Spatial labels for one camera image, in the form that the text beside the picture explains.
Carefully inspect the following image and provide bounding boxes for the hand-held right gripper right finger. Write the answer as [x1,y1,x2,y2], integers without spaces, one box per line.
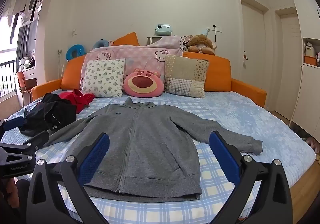
[209,130,293,224]

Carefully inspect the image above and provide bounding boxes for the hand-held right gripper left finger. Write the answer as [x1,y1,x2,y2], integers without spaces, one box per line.
[26,132,110,224]

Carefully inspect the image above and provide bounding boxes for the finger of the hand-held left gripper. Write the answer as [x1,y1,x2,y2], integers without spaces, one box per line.
[0,117,25,143]
[0,130,50,152]

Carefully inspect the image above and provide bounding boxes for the grey zip jacket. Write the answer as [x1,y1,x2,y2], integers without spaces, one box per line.
[44,97,263,201]

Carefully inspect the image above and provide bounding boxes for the row of hanging clothes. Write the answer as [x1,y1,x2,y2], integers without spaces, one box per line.
[0,0,43,45]

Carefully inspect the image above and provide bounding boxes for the person's left hand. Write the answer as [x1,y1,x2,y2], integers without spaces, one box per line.
[0,178,20,209]

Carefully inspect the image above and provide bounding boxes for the blue plaid blanket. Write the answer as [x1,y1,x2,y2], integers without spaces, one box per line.
[35,97,263,224]

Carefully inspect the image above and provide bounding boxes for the black garment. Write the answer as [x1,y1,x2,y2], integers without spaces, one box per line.
[19,93,77,137]

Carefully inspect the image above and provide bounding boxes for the orange chair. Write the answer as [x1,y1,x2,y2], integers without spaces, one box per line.
[16,71,33,101]

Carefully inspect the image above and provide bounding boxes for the black balcony railing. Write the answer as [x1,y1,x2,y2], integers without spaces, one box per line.
[0,62,17,97]

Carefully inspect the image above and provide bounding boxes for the light blue bed cover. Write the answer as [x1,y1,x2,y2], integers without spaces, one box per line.
[0,90,315,224]

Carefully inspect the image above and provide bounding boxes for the white desk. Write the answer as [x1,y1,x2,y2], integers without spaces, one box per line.
[21,68,38,83]

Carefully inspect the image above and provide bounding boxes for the red garment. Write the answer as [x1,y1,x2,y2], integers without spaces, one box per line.
[59,89,96,114]

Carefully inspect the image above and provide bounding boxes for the white floral pillow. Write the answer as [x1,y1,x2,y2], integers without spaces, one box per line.
[82,58,126,98]

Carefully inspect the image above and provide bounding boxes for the pink bear plush cushion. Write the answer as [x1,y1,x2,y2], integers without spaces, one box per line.
[123,68,164,98]

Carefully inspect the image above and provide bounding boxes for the grey curtain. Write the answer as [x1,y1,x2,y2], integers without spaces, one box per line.
[16,14,39,61]

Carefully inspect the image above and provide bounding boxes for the pink slipper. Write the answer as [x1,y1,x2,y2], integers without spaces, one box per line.
[306,137,320,155]

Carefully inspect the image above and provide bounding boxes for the beige patchwork pillow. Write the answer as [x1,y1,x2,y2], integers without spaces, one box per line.
[164,55,209,99]

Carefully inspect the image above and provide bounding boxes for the white wardrobe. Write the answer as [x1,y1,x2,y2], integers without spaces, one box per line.
[287,0,320,137]

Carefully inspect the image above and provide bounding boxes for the pink cat-print quilt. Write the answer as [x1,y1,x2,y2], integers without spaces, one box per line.
[79,36,184,90]

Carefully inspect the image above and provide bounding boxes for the cream door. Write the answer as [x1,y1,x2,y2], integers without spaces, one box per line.
[239,0,269,115]
[274,7,300,120]

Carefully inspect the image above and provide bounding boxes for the light blue neck pillow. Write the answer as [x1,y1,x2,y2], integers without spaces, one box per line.
[93,39,112,49]

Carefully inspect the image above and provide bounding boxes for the brown plush toy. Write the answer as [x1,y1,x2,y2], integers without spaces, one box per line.
[187,34,216,55]

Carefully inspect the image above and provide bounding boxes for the orange cushion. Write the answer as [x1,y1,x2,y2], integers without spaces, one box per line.
[112,32,140,47]

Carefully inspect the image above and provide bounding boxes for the white shelf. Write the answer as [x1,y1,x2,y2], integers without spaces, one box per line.
[147,36,165,46]

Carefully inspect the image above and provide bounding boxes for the orange sofa bed frame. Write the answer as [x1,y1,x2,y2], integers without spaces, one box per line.
[31,52,267,110]

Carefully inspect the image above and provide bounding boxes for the white cable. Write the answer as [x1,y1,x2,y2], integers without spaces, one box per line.
[289,84,301,128]

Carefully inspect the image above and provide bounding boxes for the blue ring toy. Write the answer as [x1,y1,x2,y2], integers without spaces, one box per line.
[66,44,86,61]

